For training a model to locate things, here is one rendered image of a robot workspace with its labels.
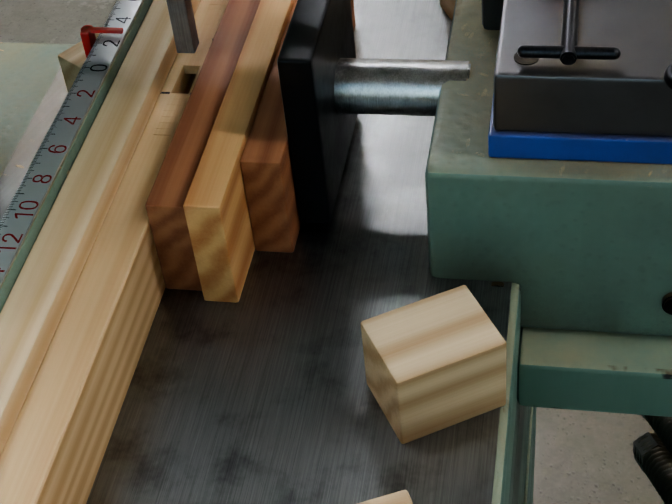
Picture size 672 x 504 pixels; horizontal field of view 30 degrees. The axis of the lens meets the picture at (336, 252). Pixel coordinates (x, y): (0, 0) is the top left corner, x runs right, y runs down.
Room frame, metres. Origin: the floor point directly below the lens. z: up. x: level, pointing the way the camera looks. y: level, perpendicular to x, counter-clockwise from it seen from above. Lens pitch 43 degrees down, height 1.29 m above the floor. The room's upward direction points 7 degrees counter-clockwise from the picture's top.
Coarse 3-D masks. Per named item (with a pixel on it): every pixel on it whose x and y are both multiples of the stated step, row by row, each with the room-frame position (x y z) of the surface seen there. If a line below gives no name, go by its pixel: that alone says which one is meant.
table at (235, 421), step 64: (384, 0) 0.61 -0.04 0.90; (384, 128) 0.49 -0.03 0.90; (384, 192) 0.45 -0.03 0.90; (256, 256) 0.41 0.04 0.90; (320, 256) 0.41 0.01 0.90; (384, 256) 0.40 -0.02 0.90; (192, 320) 0.38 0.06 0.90; (256, 320) 0.37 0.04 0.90; (320, 320) 0.37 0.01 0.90; (512, 320) 0.36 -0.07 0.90; (192, 384) 0.34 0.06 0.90; (256, 384) 0.34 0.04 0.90; (320, 384) 0.33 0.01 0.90; (512, 384) 0.32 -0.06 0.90; (576, 384) 0.35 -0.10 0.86; (640, 384) 0.34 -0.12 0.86; (128, 448) 0.31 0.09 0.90; (192, 448) 0.31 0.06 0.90; (256, 448) 0.30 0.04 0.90; (320, 448) 0.30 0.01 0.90; (384, 448) 0.30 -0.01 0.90; (448, 448) 0.29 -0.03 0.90; (512, 448) 0.33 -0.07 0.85
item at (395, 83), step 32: (320, 0) 0.47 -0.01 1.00; (288, 32) 0.45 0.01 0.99; (320, 32) 0.44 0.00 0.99; (352, 32) 0.51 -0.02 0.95; (288, 64) 0.42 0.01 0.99; (320, 64) 0.44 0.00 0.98; (352, 64) 0.46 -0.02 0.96; (384, 64) 0.46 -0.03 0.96; (416, 64) 0.46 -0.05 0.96; (448, 64) 0.45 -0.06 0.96; (288, 96) 0.43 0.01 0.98; (320, 96) 0.43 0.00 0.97; (352, 96) 0.45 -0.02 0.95; (384, 96) 0.45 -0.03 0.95; (416, 96) 0.45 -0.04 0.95; (288, 128) 0.43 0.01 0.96; (320, 128) 0.42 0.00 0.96; (352, 128) 0.49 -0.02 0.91; (320, 160) 0.42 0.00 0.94; (320, 192) 0.42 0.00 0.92
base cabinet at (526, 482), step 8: (528, 408) 0.52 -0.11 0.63; (528, 416) 0.53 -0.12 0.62; (528, 424) 0.53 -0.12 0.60; (528, 432) 0.54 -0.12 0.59; (528, 440) 0.53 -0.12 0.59; (528, 448) 0.52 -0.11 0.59; (528, 456) 0.52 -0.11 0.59; (528, 464) 0.51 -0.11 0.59; (520, 472) 0.42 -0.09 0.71; (528, 472) 0.50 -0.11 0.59; (520, 480) 0.42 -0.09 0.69; (528, 480) 0.50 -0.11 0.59; (520, 488) 0.43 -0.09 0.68; (528, 488) 0.50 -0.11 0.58; (520, 496) 0.43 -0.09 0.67; (528, 496) 0.50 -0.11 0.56
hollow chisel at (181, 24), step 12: (168, 0) 0.51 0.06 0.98; (180, 0) 0.51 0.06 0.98; (180, 12) 0.51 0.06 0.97; (192, 12) 0.51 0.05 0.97; (180, 24) 0.51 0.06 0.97; (192, 24) 0.51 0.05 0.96; (180, 36) 0.51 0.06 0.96; (192, 36) 0.51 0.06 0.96; (180, 48) 0.51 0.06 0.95; (192, 48) 0.51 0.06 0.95
